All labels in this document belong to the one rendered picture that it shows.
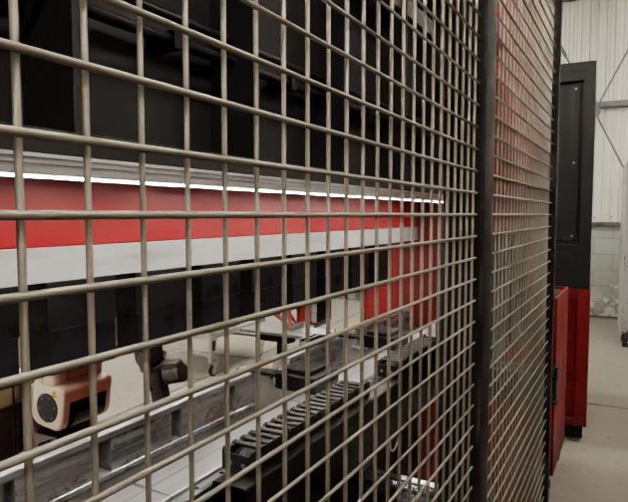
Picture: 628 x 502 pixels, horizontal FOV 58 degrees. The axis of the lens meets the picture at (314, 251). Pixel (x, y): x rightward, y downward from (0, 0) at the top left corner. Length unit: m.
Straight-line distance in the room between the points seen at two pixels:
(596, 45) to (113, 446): 8.21
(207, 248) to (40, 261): 0.43
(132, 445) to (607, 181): 7.78
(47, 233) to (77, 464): 0.44
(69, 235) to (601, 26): 8.26
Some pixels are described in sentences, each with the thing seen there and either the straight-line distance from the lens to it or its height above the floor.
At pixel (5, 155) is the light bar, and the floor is 1.47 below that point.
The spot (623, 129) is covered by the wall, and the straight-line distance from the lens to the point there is 8.61.
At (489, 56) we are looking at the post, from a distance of 0.72.
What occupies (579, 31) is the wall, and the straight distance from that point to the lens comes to 8.87.
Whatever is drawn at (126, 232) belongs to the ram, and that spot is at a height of 1.36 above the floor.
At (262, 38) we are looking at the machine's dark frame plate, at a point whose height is 1.84.
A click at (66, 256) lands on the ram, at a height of 1.33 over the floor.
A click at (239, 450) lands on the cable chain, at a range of 0.96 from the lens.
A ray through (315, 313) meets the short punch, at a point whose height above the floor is 1.07.
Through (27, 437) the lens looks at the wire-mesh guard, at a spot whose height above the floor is 1.33.
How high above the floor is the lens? 1.40
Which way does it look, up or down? 4 degrees down
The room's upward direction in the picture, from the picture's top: straight up
